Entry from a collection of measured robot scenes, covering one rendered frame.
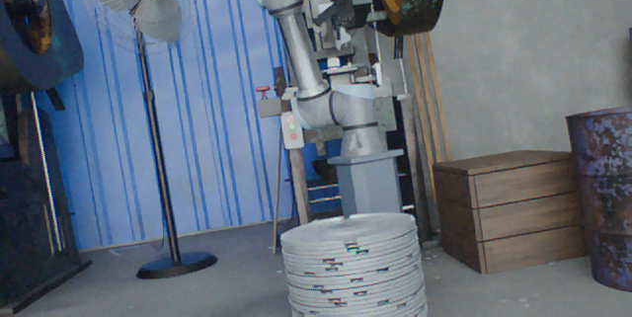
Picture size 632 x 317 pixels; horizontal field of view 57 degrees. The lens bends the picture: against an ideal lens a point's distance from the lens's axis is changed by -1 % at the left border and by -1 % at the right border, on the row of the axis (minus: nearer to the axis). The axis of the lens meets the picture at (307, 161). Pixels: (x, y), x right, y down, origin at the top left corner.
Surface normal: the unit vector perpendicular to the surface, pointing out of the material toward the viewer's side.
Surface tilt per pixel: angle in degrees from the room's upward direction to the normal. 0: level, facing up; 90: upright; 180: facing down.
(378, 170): 90
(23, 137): 73
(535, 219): 90
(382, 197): 90
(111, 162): 90
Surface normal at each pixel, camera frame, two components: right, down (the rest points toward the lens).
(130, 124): 0.05, 0.04
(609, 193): -0.86, 0.20
